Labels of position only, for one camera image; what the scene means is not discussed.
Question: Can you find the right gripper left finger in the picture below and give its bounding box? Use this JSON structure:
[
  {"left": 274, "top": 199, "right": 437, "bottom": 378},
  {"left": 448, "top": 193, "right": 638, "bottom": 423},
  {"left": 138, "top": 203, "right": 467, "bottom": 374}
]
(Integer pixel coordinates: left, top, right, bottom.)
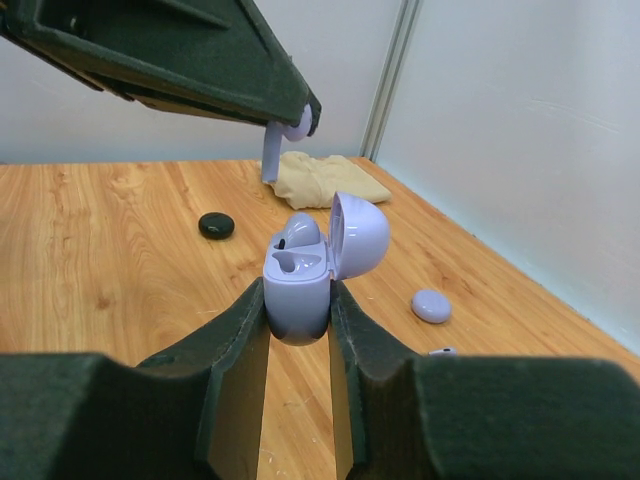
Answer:
[{"left": 1, "top": 280, "right": 270, "bottom": 479}]

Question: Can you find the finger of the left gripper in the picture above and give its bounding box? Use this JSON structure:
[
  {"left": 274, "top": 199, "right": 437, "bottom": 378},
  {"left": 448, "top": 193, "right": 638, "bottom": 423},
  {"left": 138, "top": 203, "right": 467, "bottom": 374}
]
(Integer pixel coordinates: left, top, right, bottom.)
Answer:
[{"left": 1, "top": 1, "right": 321, "bottom": 130}]

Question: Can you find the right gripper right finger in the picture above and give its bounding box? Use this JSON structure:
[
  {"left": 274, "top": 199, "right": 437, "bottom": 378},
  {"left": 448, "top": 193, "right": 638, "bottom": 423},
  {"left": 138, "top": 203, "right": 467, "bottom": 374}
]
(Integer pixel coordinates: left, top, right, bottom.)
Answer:
[{"left": 328, "top": 282, "right": 639, "bottom": 479}]

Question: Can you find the purple earbud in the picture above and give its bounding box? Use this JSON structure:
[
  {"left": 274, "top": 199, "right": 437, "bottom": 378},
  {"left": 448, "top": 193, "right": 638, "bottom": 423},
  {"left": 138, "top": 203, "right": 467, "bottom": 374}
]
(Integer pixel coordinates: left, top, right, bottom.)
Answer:
[
  {"left": 274, "top": 212, "right": 321, "bottom": 250},
  {"left": 428, "top": 347, "right": 458, "bottom": 356},
  {"left": 261, "top": 104, "right": 312, "bottom": 183}
]

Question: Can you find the purple earbud case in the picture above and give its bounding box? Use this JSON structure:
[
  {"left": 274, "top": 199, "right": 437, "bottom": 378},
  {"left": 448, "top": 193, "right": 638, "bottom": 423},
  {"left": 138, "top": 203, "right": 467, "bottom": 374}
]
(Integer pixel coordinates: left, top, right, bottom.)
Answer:
[
  {"left": 263, "top": 192, "right": 390, "bottom": 346},
  {"left": 411, "top": 289, "right": 452, "bottom": 324}
]

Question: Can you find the purple closed earbud case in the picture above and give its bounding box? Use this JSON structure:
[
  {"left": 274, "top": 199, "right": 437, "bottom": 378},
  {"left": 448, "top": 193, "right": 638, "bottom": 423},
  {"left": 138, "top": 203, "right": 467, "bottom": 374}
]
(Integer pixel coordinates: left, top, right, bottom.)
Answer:
[{"left": 411, "top": 289, "right": 452, "bottom": 324}]

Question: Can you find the black earbud case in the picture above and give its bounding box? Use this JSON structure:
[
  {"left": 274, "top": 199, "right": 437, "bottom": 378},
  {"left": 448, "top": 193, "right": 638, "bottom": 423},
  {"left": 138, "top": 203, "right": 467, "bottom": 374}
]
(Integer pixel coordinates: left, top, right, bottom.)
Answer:
[{"left": 198, "top": 212, "right": 235, "bottom": 240}]

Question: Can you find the beige folded cloth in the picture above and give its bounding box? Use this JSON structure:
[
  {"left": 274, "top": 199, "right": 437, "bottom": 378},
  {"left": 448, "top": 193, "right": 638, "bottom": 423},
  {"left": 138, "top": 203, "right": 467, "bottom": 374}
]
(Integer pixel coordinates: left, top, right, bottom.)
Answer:
[{"left": 271, "top": 151, "right": 392, "bottom": 210}]

